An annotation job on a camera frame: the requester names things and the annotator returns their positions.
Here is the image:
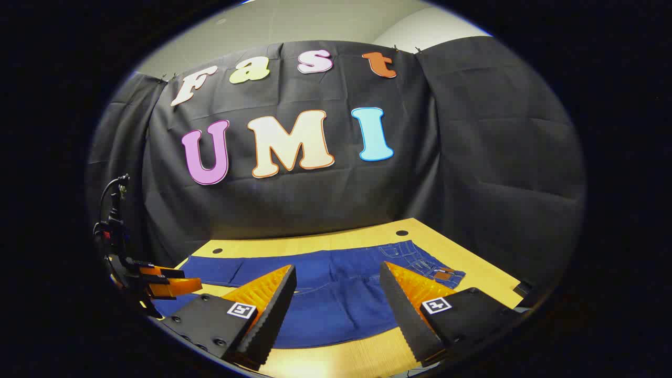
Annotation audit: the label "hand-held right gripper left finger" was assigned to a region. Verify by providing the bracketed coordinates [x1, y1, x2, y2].
[162, 264, 298, 369]

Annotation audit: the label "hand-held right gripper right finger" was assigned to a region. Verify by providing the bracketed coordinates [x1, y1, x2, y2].
[379, 261, 526, 368]

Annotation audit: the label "blue denim jeans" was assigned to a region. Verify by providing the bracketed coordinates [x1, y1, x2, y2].
[152, 240, 467, 350]

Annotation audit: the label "black backdrop cloth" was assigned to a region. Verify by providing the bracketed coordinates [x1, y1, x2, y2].
[87, 39, 587, 295]

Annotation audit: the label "small black block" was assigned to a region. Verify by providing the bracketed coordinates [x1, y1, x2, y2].
[513, 281, 537, 308]

